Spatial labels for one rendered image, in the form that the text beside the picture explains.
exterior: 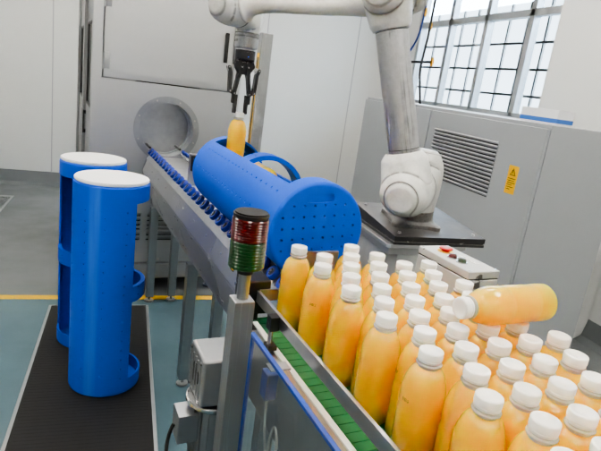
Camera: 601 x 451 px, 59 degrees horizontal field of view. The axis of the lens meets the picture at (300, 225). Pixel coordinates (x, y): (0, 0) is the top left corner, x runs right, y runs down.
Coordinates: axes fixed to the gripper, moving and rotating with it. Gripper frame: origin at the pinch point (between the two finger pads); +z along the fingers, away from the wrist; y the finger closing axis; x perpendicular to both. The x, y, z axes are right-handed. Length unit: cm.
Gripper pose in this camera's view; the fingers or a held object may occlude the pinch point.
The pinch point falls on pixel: (240, 104)
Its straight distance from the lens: 211.3
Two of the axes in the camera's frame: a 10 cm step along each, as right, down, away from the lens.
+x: 4.1, 2.7, -8.7
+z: -1.3, 9.6, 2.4
